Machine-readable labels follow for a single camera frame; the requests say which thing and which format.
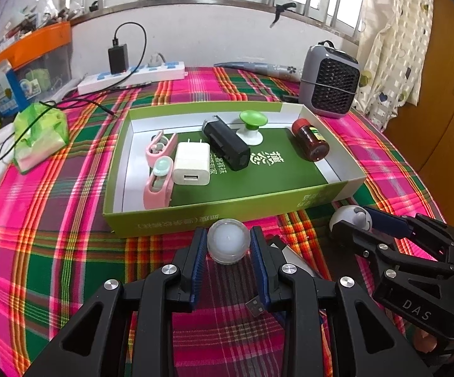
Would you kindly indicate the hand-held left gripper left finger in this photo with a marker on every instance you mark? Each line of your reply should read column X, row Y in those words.
column 198, row 269

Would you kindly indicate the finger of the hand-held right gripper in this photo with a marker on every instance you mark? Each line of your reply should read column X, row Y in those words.
column 368, row 243
column 396, row 222

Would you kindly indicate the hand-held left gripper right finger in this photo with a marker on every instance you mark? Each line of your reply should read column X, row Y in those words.
column 259, row 269

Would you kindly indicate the white round hook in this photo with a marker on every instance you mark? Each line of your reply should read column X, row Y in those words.
column 345, row 216

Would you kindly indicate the translucent white round jar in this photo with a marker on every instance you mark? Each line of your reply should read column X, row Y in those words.
column 227, row 241

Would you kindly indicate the pink and green holder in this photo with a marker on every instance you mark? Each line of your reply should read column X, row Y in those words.
column 158, row 188

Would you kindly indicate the green cardboard box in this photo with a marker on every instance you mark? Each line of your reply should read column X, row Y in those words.
column 282, row 176

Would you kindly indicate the white USB charger cube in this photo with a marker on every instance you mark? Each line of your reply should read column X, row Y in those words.
column 189, row 165

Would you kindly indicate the black battery charger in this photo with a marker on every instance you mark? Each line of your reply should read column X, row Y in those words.
column 227, row 145

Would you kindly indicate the green and white knob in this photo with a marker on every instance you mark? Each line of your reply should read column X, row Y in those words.
column 250, row 125

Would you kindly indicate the person's right hand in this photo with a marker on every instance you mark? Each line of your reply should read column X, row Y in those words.
column 426, row 341

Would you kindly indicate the blue USB stick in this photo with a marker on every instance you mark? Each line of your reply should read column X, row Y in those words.
column 256, row 307

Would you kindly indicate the brown bottle red cap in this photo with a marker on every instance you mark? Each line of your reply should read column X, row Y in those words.
column 311, row 139

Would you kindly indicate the pink plastic clip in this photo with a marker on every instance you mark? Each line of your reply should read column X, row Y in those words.
column 158, row 149

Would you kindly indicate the wooden wardrobe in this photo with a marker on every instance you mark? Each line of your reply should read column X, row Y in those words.
column 447, row 98

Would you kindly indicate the plaid pink green tablecloth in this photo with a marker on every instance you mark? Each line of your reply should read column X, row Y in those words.
column 54, row 224

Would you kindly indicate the grey desktop fan heater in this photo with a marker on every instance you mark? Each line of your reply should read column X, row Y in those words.
column 329, row 80

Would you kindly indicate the patterned cream curtain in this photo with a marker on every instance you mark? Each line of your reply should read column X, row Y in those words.
column 392, row 47

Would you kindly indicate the grey folded umbrella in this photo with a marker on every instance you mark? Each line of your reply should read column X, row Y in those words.
column 258, row 70

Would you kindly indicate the white power strip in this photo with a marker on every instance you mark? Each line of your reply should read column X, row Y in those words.
column 132, row 76

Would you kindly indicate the green tissue pack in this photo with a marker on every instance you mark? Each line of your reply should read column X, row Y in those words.
column 40, row 137

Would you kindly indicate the white plug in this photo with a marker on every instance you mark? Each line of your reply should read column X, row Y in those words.
column 157, row 59

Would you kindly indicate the black power adapter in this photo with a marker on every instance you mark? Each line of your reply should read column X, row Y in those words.
column 118, row 58

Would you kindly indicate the black window hook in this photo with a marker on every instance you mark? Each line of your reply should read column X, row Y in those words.
column 284, row 8

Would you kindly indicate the blue and white carton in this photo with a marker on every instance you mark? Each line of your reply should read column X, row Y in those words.
column 7, row 90

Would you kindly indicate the clear bin orange lid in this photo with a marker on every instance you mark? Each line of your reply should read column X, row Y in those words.
column 42, row 55

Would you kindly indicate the windowsill clutter pile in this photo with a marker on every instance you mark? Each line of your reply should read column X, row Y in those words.
column 26, row 15

